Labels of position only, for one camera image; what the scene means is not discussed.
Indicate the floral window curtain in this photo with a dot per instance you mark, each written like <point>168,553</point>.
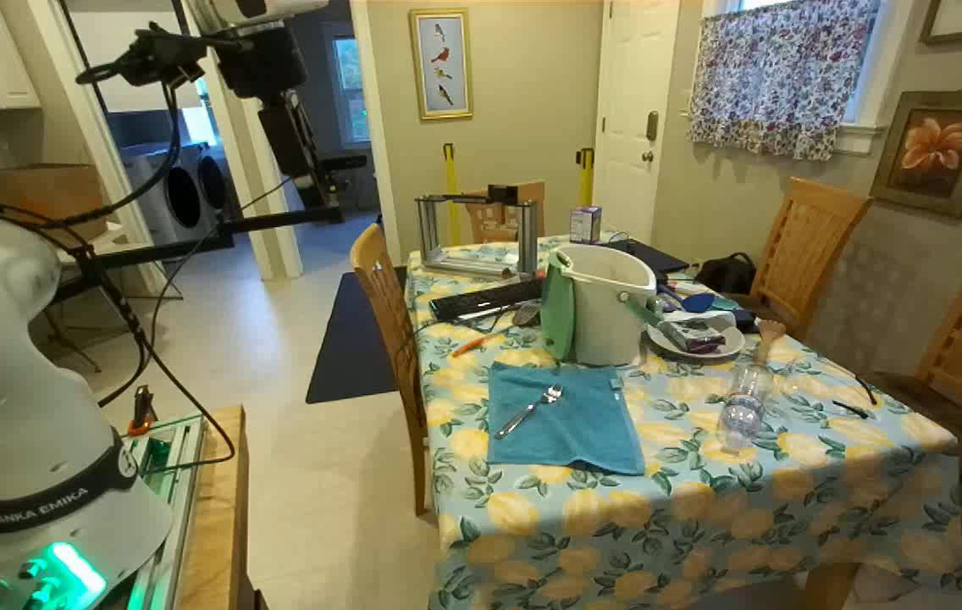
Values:
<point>778,80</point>

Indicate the white plate with items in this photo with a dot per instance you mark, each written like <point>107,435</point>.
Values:
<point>701,335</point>

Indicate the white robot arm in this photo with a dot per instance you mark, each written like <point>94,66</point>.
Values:
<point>76,519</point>

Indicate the dark blue floor mat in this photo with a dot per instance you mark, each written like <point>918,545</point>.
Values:
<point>350,355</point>

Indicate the black rectangular box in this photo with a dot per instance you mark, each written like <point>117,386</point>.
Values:
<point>487,300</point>

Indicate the flower framed picture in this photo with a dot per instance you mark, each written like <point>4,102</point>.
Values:
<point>922,152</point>

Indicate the clear plastic water bottle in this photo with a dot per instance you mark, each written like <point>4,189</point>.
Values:
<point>743,415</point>

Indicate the green bucket lid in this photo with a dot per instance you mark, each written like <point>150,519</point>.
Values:
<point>559,306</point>

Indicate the white door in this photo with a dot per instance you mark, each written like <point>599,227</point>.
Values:
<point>633,82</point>

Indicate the wooden chair near door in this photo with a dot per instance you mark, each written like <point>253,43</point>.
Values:
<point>383,291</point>

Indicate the white bucket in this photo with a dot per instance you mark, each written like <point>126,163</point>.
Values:
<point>608,330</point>

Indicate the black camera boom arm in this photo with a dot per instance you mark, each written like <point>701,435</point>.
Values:
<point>263,72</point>

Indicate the black bag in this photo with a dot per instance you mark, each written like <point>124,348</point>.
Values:
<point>729,272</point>

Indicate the lemon print tablecloth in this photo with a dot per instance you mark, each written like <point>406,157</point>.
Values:
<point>846,474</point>

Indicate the grey metal frame stand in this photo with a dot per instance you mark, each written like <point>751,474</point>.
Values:
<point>499,213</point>

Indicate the bird framed picture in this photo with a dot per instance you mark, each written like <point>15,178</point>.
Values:
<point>441,61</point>

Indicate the wooden chair by window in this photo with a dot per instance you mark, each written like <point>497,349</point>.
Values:
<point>803,240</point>

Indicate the blue towel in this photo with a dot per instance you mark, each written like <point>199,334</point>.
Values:
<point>586,429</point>

